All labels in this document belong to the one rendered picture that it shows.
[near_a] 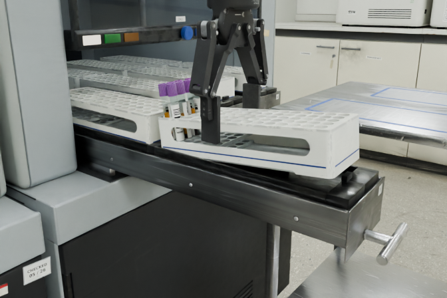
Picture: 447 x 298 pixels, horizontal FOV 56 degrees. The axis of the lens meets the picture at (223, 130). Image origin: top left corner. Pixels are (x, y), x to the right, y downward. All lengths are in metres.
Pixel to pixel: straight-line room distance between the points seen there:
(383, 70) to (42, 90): 2.44
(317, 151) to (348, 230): 0.10
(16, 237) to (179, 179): 0.25
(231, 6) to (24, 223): 0.44
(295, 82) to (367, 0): 0.75
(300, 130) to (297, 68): 2.64
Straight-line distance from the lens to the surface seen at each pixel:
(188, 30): 0.95
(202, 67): 0.57
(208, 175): 0.62
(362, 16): 2.98
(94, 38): 0.79
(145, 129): 0.72
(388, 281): 1.37
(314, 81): 3.13
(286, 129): 0.55
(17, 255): 0.72
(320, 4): 3.77
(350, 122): 0.58
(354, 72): 3.00
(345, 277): 1.35
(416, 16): 2.88
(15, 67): 0.75
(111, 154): 0.77
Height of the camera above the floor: 1.04
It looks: 16 degrees down
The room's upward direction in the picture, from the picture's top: straight up
